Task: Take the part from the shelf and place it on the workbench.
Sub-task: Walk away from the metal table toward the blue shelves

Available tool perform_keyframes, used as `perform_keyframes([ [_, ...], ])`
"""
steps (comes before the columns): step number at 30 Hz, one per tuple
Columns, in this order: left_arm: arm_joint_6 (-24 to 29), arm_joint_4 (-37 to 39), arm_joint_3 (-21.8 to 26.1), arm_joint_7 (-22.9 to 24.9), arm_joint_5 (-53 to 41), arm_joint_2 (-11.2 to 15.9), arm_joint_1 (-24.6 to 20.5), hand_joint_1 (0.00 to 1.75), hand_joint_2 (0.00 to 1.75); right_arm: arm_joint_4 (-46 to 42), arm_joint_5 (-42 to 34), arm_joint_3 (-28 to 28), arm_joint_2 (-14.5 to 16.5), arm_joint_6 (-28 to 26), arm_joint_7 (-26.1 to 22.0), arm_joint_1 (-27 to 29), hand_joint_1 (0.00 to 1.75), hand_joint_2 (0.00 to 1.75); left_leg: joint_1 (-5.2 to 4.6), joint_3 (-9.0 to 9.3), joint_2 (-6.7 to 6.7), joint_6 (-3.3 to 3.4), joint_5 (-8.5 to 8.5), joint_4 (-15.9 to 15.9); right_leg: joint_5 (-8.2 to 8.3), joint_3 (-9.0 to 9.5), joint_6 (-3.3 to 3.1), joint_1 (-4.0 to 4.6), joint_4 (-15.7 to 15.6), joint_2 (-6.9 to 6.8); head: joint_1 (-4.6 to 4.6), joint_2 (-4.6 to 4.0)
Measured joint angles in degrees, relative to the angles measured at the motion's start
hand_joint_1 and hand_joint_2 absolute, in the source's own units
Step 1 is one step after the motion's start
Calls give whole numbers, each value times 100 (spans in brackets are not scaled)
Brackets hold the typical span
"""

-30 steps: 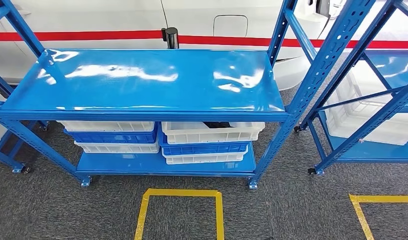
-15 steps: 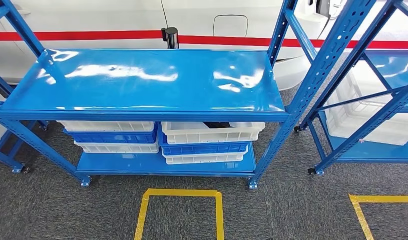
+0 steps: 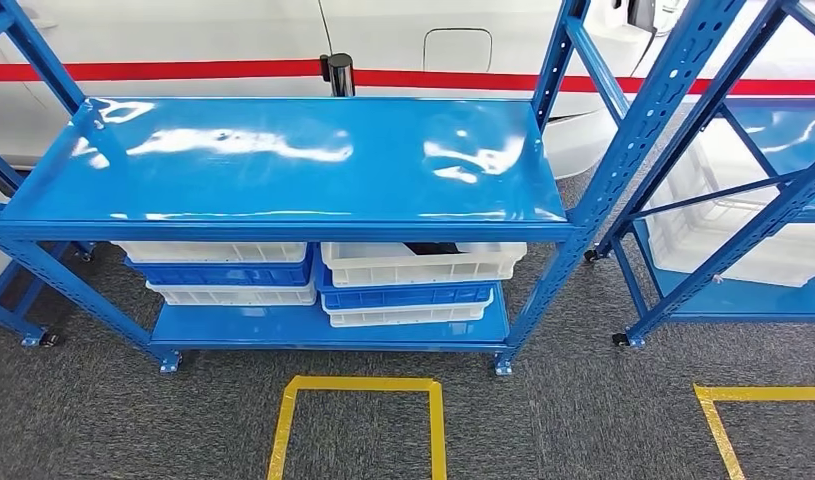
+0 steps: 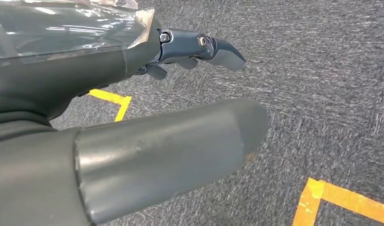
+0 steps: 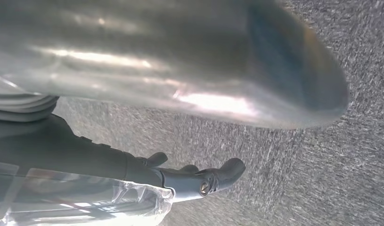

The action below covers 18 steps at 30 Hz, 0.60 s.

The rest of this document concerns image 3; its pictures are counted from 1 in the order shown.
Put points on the white car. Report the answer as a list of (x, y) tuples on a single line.
[(182, 33)]

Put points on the black barrier post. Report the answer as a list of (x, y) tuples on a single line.
[(341, 76)]

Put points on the yellow floor tape square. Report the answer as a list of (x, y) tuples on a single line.
[(765, 393), (360, 384)]

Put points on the red barrier belt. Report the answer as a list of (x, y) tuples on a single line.
[(480, 81), (148, 70)]

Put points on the black plastic piece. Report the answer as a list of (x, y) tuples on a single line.
[(433, 248)]

